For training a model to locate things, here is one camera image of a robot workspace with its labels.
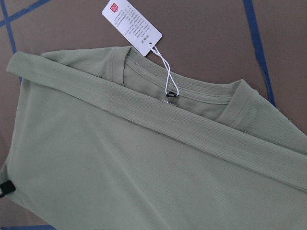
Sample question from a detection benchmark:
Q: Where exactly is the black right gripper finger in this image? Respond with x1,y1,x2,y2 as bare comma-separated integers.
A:
0,181,16,198

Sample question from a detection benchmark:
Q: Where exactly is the olive green long-sleeve shirt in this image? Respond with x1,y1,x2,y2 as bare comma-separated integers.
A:
0,46,307,230

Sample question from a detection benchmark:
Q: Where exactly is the white paper hang tag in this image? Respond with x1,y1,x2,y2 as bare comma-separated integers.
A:
101,0,162,57

